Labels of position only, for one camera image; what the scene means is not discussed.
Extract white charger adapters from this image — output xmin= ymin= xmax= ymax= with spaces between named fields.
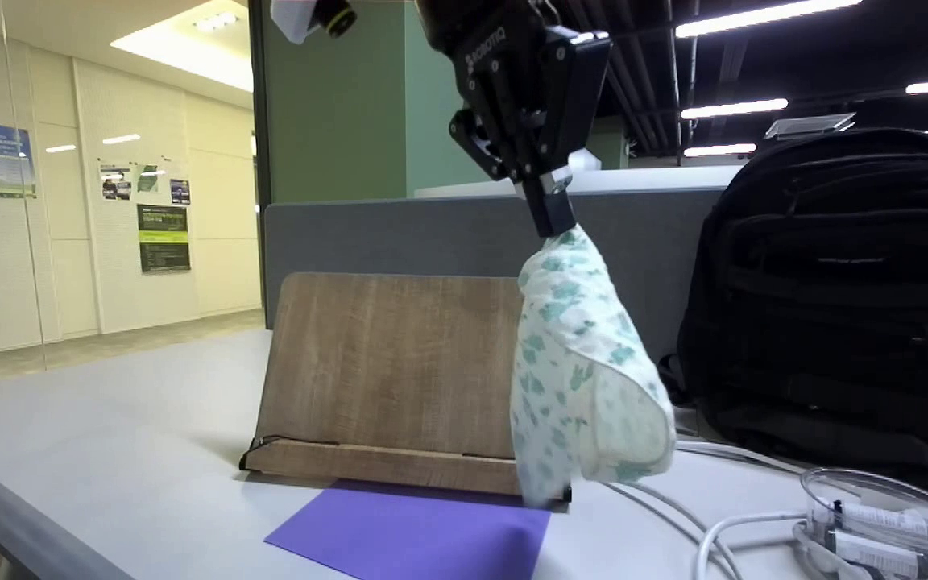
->
xmin=796 ymin=501 xmax=928 ymax=580

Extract purple paper sheet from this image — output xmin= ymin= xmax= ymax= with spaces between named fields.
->
xmin=266 ymin=485 xmax=550 ymax=580

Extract gray partition panel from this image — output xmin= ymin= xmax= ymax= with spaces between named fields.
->
xmin=261 ymin=165 xmax=738 ymax=359

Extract wooden book stand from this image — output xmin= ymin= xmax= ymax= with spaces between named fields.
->
xmin=241 ymin=275 xmax=523 ymax=501

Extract white cable bundle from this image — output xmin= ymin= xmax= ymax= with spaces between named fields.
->
xmin=604 ymin=431 xmax=928 ymax=580

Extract dark green wall sign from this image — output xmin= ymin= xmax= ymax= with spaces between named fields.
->
xmin=135 ymin=202 xmax=189 ymax=275

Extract black backpack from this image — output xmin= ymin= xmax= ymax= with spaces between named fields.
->
xmin=657 ymin=130 xmax=928 ymax=489

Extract white green patterned cloth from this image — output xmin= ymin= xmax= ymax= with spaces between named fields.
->
xmin=509 ymin=226 xmax=676 ymax=507

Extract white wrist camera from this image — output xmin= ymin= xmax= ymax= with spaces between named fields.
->
xmin=270 ymin=0 xmax=359 ymax=47

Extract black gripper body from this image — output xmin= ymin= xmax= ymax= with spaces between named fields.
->
xmin=416 ymin=0 xmax=613 ymax=182

